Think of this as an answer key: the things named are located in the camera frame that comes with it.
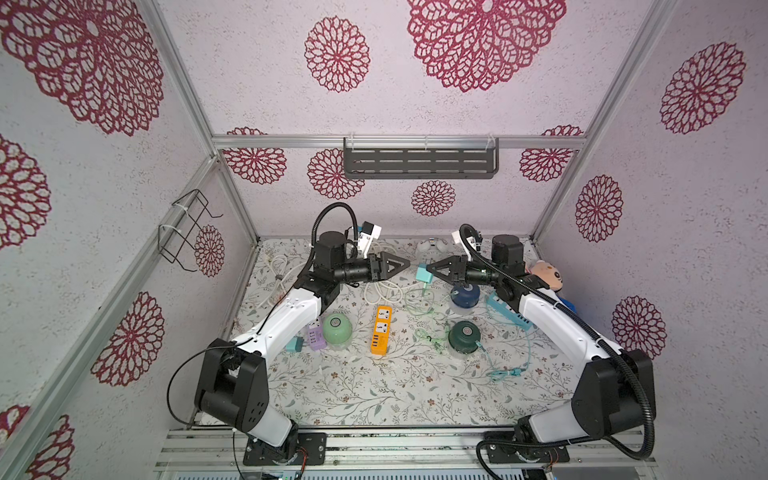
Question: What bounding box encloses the grey wall shelf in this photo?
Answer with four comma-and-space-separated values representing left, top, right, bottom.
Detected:
342, 137, 499, 180

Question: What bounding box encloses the white twin-bell alarm clock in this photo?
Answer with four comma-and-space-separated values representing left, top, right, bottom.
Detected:
417, 238, 450, 252

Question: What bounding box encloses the light green meat grinder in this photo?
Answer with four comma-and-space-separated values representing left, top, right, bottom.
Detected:
322, 313, 353, 349

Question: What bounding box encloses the black wire rack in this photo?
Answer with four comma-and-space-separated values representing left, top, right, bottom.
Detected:
156, 189, 225, 277

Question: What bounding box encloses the navy blue meat grinder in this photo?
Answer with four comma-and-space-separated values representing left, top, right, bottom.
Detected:
450, 284, 481, 310

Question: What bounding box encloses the teal USB cable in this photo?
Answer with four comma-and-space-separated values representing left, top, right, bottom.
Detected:
476, 311, 535, 382

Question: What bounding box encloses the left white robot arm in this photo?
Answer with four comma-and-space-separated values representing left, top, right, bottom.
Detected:
194, 231, 410, 449

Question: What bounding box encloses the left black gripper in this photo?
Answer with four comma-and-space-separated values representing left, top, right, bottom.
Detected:
334, 250, 410, 285

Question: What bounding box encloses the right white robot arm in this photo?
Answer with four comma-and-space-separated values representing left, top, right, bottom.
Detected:
453, 224, 656, 470

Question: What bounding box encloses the light green USB cable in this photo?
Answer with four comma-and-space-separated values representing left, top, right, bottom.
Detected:
404, 281, 451, 352

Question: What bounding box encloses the pig plush toy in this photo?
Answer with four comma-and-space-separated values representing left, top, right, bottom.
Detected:
529, 260, 564, 292

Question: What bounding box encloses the teal plug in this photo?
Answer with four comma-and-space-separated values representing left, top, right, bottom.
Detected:
415, 264, 434, 285

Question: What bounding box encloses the teal power strip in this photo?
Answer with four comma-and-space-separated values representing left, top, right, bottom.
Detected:
485, 293, 535, 332

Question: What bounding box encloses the dark green meat grinder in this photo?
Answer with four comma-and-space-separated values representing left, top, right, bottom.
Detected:
448, 320, 481, 356

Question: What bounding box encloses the orange power strip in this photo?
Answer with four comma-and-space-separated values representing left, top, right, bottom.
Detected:
370, 306, 393, 356

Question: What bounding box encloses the teal small charger adapter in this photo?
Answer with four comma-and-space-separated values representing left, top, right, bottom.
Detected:
285, 336, 304, 353

